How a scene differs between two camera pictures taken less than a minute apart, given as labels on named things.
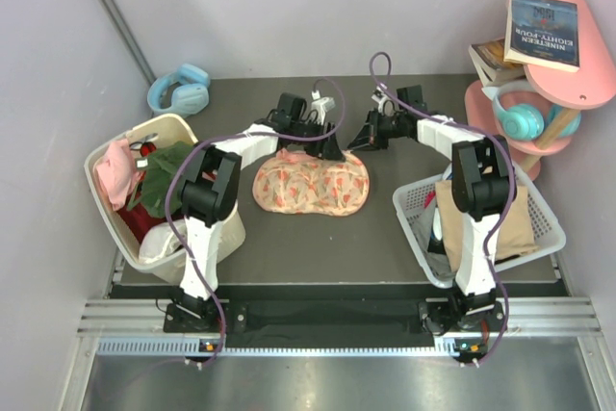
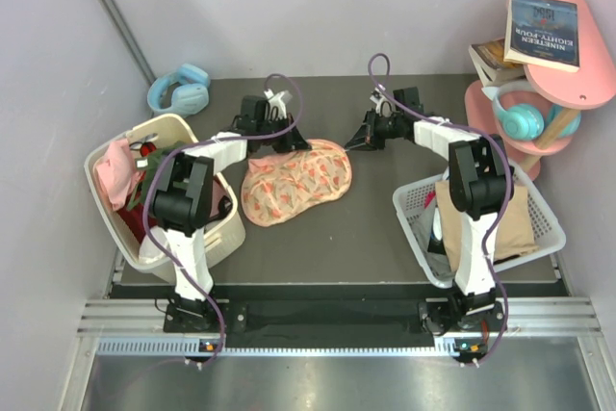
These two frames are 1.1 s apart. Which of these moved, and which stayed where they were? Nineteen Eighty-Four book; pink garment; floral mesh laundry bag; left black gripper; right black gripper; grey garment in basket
Moved: floral mesh laundry bag; left black gripper
Stayed: grey garment in basket; Nineteen Eighty-Four book; pink garment; right black gripper
